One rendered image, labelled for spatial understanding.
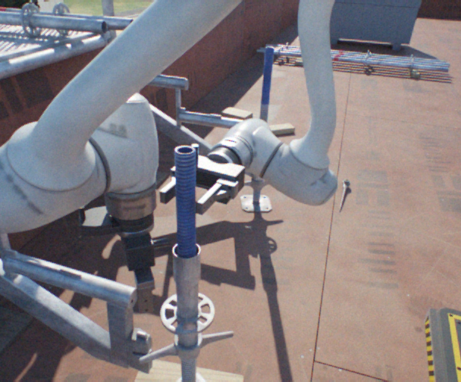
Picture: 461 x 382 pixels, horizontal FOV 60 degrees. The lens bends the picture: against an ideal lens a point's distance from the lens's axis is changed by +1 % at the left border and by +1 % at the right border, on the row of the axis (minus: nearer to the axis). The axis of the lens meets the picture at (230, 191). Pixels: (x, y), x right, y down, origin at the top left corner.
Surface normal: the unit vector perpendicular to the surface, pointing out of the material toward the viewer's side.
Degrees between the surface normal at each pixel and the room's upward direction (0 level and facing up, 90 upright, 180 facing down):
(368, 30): 90
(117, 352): 90
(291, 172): 81
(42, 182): 68
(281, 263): 0
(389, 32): 90
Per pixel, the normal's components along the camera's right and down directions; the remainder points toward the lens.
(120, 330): -0.29, 0.47
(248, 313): 0.04, -0.86
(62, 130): 0.02, 0.60
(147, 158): 0.76, 0.37
